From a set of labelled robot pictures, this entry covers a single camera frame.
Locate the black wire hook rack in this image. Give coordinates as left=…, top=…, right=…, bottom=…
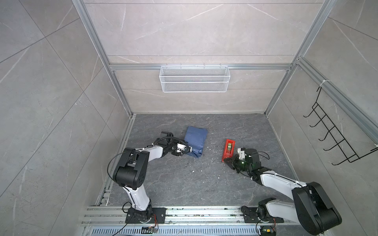
left=303, top=87, right=378, bottom=166

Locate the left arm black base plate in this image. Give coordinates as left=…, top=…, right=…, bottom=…
left=126, top=207, right=167, bottom=224

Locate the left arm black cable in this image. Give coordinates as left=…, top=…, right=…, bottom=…
left=153, top=135, right=190, bottom=151

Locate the red tape dispenser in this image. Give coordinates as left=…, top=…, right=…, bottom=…
left=221, top=139, right=235, bottom=162

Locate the white wire mesh basket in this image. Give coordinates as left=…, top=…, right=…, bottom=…
left=159, top=65, right=231, bottom=93

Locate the light blue wrapping paper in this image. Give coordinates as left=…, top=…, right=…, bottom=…
left=184, top=126, right=208, bottom=158

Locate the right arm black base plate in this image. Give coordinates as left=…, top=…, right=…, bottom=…
left=240, top=206, right=284, bottom=223

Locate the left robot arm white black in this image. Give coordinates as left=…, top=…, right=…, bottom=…
left=111, top=132, right=192, bottom=218

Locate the aluminium mounting rail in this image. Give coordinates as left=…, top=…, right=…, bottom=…
left=79, top=206, right=308, bottom=236

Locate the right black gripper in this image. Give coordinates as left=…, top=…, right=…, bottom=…
left=224, top=154, right=252, bottom=174

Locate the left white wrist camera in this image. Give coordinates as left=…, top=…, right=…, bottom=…
left=175, top=143, right=187, bottom=152

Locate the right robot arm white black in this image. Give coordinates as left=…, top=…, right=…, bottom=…
left=222, top=146, right=342, bottom=236

